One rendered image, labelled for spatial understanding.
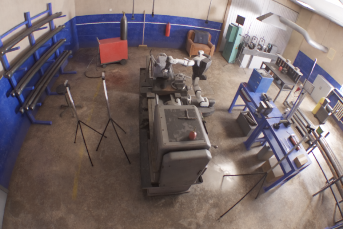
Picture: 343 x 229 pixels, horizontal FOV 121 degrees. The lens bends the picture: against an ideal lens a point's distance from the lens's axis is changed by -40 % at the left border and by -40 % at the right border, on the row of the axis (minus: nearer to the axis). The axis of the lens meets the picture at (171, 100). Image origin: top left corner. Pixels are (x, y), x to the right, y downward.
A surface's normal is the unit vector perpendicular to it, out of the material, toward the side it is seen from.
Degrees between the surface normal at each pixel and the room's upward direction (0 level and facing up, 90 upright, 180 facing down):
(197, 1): 90
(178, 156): 0
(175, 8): 90
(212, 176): 0
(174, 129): 0
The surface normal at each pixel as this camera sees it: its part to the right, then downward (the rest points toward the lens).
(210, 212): 0.13, -0.75
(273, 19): 0.16, 0.55
